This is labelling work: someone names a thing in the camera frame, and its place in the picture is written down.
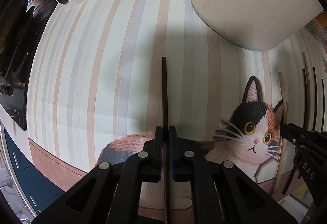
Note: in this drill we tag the blue cabinet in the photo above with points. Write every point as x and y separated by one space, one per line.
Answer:
39 191

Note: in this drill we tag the striped cat placemat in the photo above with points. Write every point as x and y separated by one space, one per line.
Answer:
96 77

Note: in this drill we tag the black stovetop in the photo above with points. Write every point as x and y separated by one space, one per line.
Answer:
22 26

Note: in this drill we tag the clear plastic container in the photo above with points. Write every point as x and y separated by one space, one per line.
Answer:
317 27

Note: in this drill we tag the finger of the black right gripper seen afar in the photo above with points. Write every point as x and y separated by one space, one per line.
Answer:
299 136

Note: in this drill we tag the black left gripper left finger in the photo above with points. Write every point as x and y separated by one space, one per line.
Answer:
144 166

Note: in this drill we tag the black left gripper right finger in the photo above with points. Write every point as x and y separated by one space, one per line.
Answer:
187 166

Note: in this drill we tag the black chopstick far right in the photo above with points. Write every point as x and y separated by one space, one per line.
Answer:
323 105

